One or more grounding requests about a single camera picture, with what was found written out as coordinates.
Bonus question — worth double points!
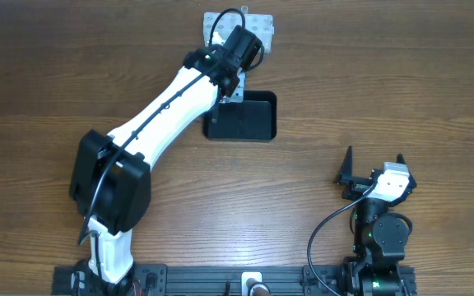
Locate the white test tube rack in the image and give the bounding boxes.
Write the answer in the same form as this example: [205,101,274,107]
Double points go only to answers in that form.
[202,11,275,53]

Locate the mounting rail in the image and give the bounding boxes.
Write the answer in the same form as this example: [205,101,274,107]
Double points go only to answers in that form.
[51,262,418,296]

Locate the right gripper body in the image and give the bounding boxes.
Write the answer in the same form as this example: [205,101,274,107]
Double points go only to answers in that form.
[342,175,376,201]

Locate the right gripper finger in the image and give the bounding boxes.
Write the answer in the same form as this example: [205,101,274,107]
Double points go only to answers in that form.
[333,146,354,185]
[396,153,418,194]

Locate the black cable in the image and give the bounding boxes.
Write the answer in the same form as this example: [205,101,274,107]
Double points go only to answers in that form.
[305,180,380,296]
[78,7,266,247]

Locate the black tray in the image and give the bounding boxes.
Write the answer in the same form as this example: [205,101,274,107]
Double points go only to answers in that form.
[202,89,278,144]

